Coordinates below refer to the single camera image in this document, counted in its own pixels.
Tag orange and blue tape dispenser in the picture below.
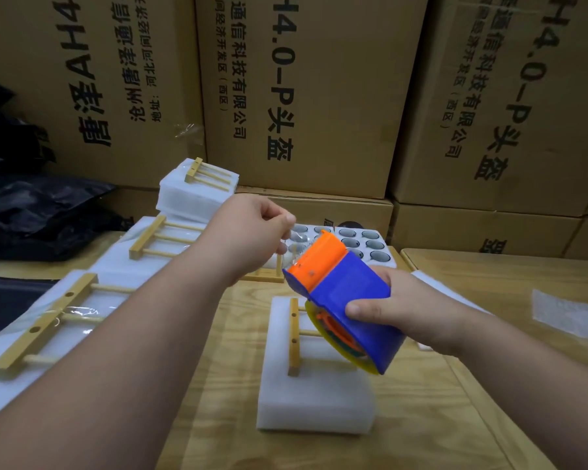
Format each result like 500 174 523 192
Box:
282 230 409 377

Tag black plastic bags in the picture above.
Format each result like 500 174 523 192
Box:
0 275 58 345

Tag pile of white foam sheets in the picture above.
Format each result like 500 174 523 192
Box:
410 269 493 319

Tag stack of white foam trays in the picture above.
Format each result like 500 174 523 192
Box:
272 223 399 278

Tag person's right hand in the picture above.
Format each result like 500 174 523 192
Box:
344 267 474 359

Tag person's left hand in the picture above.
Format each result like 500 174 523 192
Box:
198 193 298 287

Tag row of wooden peg racks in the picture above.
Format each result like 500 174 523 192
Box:
239 254 287 285

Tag stack of brown cardboard boxes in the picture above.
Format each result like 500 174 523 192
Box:
0 0 588 262

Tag clear plastic wrap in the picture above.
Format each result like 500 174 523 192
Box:
530 289 588 345

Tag person's left forearm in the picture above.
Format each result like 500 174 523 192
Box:
0 251 248 470

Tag person's right forearm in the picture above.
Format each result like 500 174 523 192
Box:
449 306 588 470

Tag black plastic bag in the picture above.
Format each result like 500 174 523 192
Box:
0 78 131 263

